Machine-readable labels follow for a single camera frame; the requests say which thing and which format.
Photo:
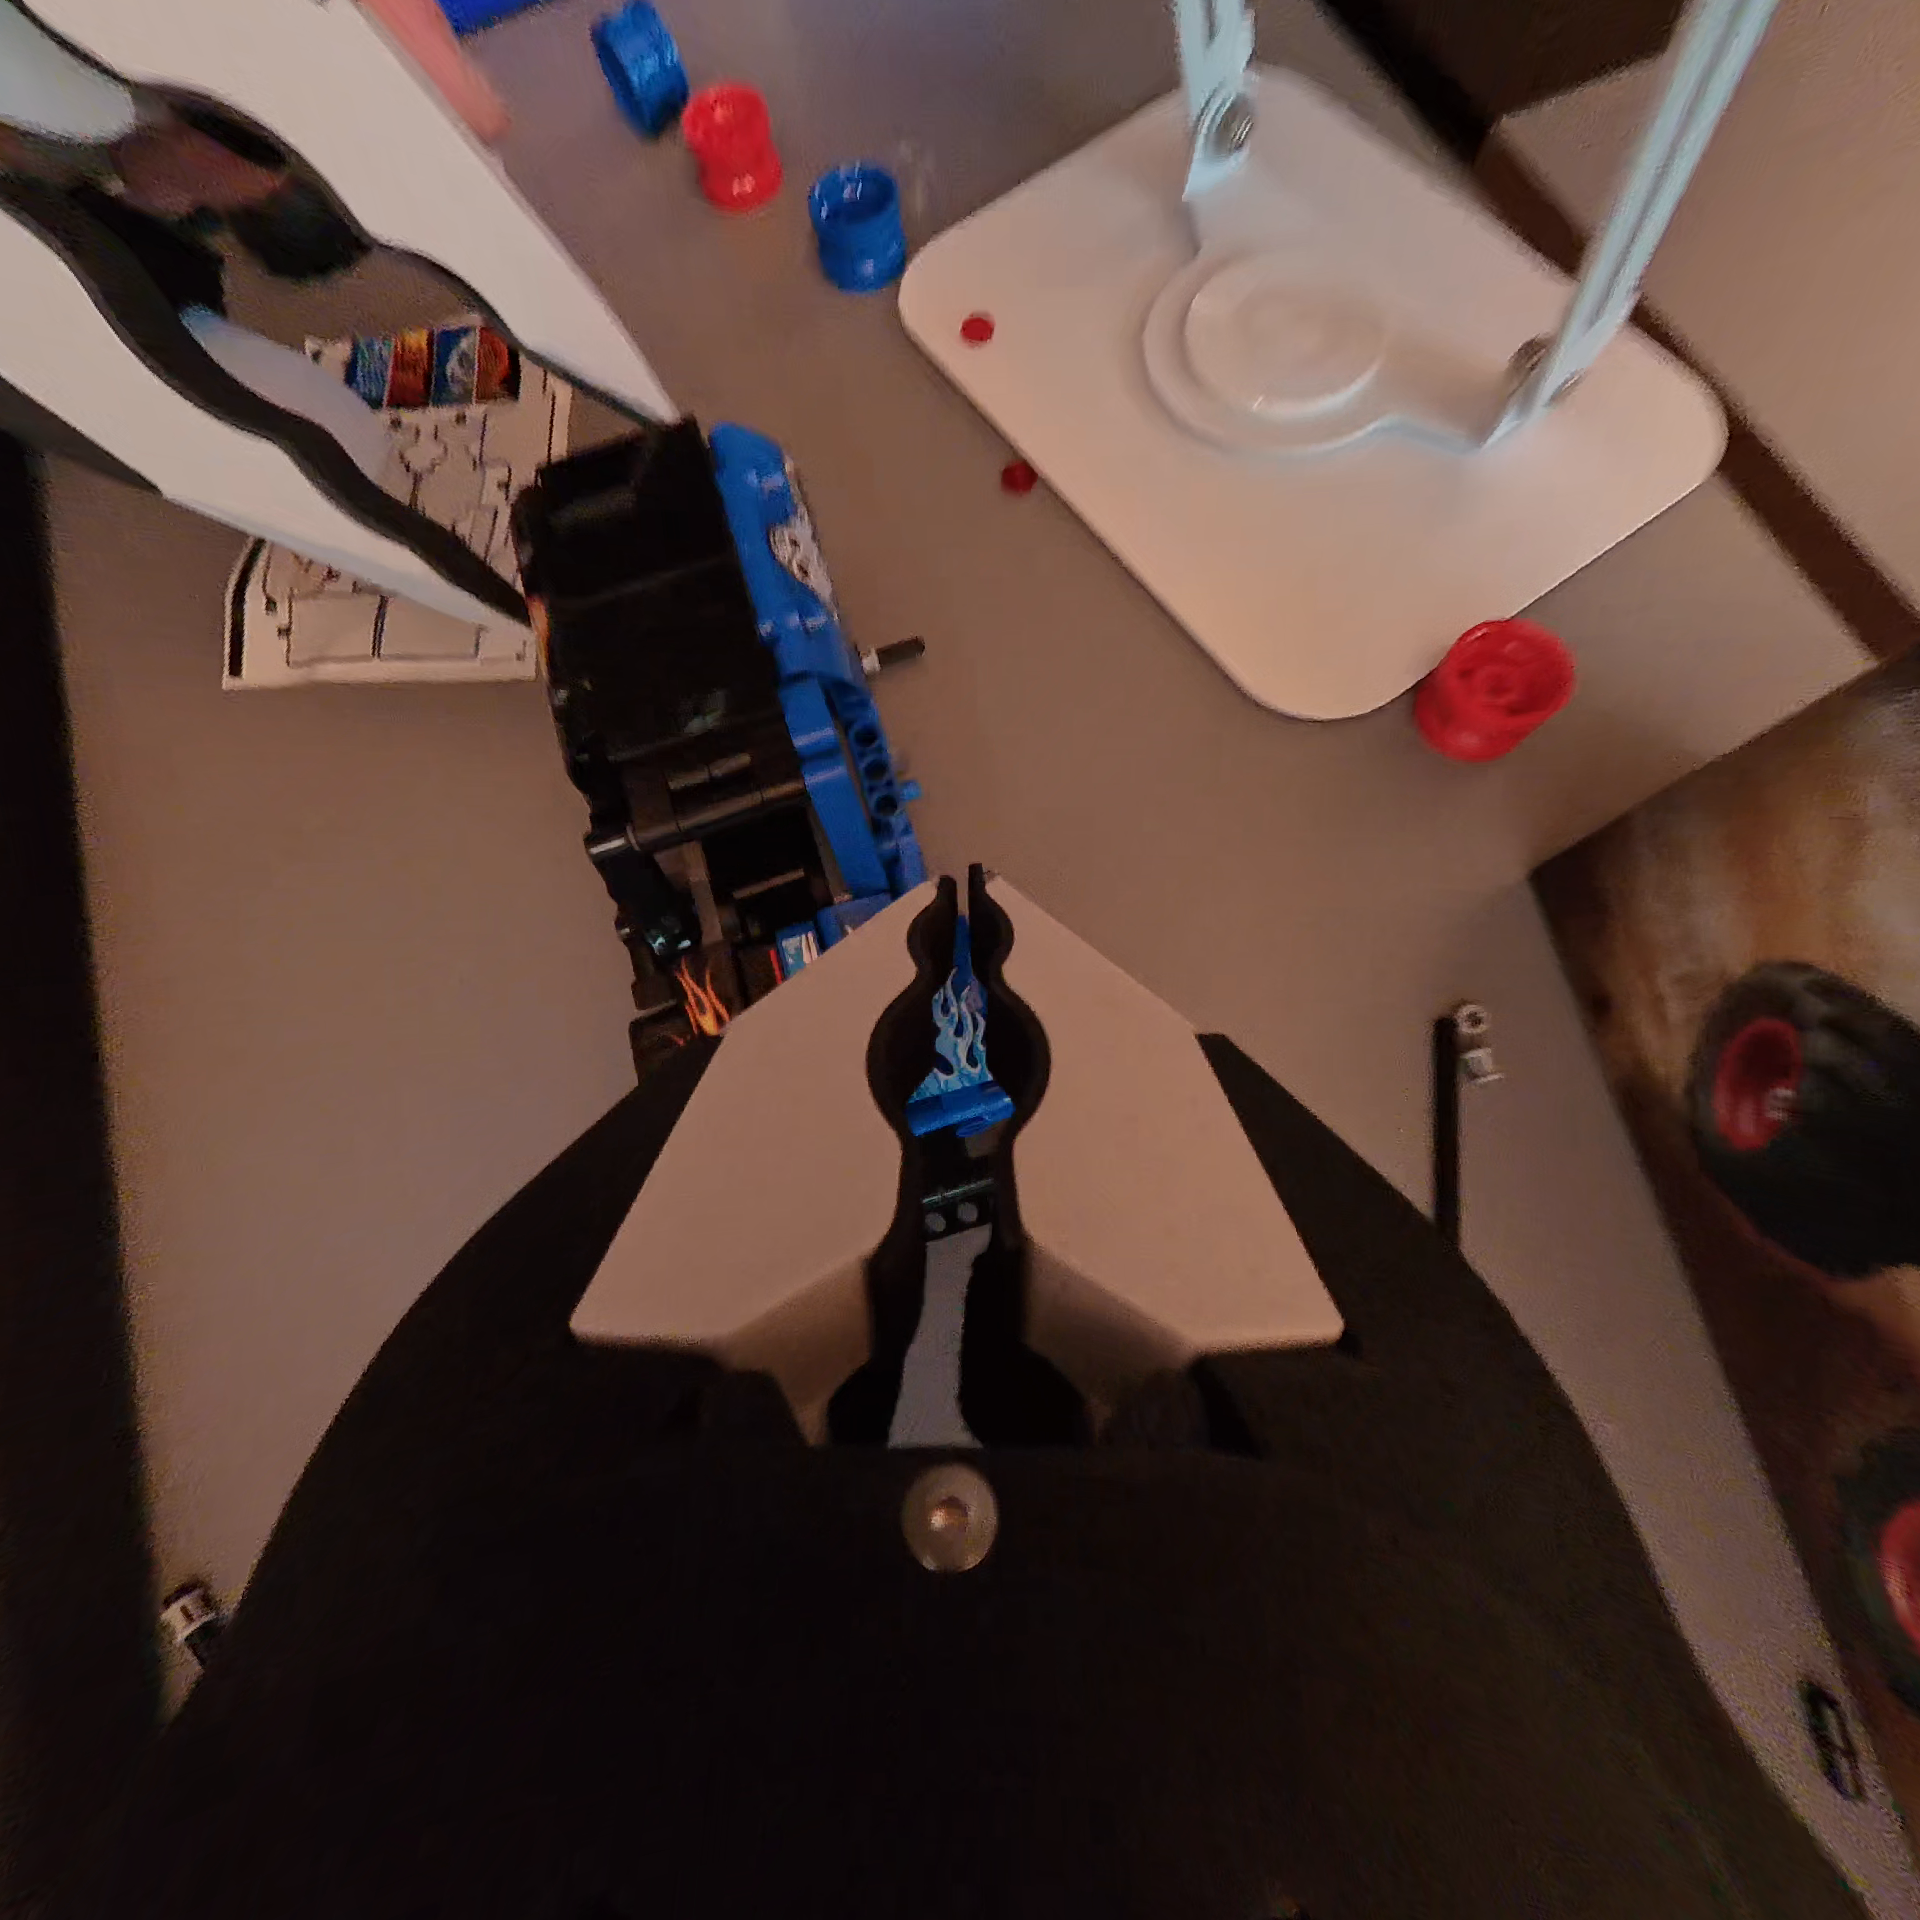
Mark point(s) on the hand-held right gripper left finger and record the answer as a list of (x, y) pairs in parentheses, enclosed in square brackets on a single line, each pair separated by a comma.
[(739, 1198)]

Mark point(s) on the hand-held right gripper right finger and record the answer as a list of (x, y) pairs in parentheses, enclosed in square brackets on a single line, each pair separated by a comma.
[(1189, 1198)]

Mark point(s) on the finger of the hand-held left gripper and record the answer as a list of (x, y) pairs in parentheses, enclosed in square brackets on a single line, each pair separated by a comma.
[(184, 405), (362, 153)]

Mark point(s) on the white sticker sheet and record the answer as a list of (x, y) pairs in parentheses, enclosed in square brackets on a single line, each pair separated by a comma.
[(327, 614)]

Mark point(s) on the blue black brick truck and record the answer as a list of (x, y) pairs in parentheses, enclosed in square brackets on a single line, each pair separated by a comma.
[(692, 665)]

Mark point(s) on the grey desk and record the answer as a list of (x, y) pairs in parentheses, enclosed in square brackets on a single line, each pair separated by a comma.
[(362, 902)]

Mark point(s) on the person's left hand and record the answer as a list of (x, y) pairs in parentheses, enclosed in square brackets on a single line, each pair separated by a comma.
[(444, 67)]

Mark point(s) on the black axle rod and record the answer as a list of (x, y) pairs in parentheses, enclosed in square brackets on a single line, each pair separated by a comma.
[(1452, 1125)]

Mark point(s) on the blue wheel hub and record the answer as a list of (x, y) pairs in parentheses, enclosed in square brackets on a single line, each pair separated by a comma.
[(639, 61), (859, 223)]

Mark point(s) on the small red wheel hub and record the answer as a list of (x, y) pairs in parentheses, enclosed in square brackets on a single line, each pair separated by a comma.
[(728, 146)]

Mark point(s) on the monster truck set box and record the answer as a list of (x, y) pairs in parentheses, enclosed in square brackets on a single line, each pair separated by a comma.
[(1679, 902)]

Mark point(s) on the large red wheel hub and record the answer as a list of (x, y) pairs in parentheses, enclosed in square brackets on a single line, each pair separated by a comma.
[(1494, 689)]

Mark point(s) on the white book stand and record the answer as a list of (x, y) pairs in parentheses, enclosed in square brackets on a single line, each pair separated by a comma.
[(1324, 570)]

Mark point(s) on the dark perforated panel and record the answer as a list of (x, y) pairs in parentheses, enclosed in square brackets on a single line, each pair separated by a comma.
[(45, 1198)]

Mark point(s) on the scattered small brick pieces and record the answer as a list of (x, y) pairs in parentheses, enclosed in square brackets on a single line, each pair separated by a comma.
[(190, 1620)]

